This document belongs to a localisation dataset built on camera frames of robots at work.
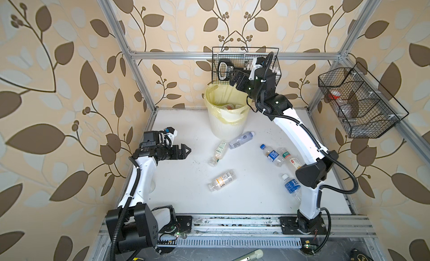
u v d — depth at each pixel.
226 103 1.05
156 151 0.58
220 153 0.94
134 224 0.40
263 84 0.52
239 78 0.64
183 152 0.72
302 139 0.50
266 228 0.74
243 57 0.91
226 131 1.08
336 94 0.80
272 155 0.91
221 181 0.83
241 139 1.02
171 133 0.74
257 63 0.63
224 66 0.83
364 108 0.73
